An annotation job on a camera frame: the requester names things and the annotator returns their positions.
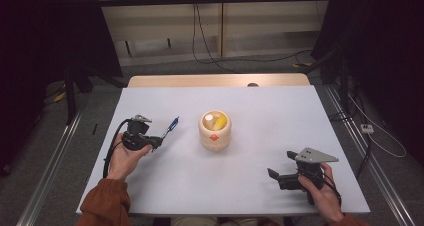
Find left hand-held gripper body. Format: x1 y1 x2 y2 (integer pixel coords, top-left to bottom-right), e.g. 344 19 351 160
121 114 154 151

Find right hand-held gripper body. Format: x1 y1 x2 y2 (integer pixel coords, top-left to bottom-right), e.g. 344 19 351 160
278 147 339 205

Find blue pen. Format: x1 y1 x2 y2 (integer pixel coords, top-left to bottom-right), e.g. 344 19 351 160
161 116 180 140

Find cream wooden pen holder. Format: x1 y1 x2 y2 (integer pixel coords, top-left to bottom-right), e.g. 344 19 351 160
198 109 233 152

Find yellow highlighter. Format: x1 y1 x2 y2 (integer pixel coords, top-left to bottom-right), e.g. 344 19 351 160
211 114 228 132

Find person's left hand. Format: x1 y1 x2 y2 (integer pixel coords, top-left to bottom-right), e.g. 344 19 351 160
106 142 154 182

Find person's right hand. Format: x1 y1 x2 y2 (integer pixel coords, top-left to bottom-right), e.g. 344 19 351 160
298 162 344 223

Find black metal stand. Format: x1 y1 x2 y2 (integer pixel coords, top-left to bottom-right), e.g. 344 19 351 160
63 65 128 126

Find person's legs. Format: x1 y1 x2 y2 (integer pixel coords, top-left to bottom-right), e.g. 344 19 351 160
172 216 286 226

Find black curtain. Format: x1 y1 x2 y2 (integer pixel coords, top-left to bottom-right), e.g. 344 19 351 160
0 0 123 177
311 0 424 167

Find left hand-held gripper black cable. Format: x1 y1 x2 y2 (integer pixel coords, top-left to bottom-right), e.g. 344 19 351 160
102 118 133 179

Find hand-held gripper black cable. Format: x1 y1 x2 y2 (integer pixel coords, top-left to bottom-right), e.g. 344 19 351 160
319 171 343 208
102 118 133 179

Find right hand-held gripper black cable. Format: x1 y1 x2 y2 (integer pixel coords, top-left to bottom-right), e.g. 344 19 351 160
319 171 343 208

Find black power strip cable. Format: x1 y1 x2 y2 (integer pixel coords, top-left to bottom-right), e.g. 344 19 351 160
354 133 373 179

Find aluminium floor rail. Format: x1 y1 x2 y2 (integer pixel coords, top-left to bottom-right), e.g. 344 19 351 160
324 85 418 226
16 109 84 226

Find white floor cable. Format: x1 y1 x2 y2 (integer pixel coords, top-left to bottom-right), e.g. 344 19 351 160
348 94 408 159

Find long black floor cable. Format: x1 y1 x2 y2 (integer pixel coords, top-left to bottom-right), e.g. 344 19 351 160
191 2 313 74

